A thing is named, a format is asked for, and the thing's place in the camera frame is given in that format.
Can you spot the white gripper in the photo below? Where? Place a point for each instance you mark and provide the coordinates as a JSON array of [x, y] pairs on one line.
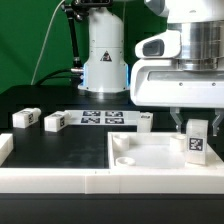
[[160, 83]]

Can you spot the white square tabletop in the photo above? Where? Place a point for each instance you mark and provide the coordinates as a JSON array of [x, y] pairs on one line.
[[155, 150]]

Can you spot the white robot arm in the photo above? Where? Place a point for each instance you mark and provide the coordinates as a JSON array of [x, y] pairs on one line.
[[182, 67]]

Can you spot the white marker tag sheet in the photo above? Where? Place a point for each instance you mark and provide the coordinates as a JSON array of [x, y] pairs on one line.
[[103, 117]]

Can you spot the white U-shaped obstacle fence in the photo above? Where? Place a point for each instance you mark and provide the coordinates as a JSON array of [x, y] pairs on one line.
[[106, 181]]

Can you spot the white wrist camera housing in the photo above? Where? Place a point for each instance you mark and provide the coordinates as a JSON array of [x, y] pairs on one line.
[[163, 45]]

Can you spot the black camera stand pole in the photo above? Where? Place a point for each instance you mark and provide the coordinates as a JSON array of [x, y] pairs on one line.
[[77, 68]]

